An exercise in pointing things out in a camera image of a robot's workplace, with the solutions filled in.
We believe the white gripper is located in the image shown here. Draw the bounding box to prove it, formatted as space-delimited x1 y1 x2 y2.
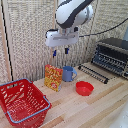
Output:
44 28 80 59

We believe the yellow mac and cheese carton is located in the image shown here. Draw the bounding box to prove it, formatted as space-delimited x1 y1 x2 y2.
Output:
43 64 64 93

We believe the blue mug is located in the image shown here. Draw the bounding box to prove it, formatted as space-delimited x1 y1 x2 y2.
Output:
61 65 78 83

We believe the red bowl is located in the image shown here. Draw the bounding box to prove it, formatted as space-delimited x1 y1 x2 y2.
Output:
75 80 95 97

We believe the black toaster oven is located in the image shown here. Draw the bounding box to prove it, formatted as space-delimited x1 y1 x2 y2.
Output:
90 37 128 80

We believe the red shopping basket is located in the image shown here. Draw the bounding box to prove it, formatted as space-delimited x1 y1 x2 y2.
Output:
0 78 52 128

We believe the black cable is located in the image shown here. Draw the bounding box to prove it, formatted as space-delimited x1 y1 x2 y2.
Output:
79 17 128 38

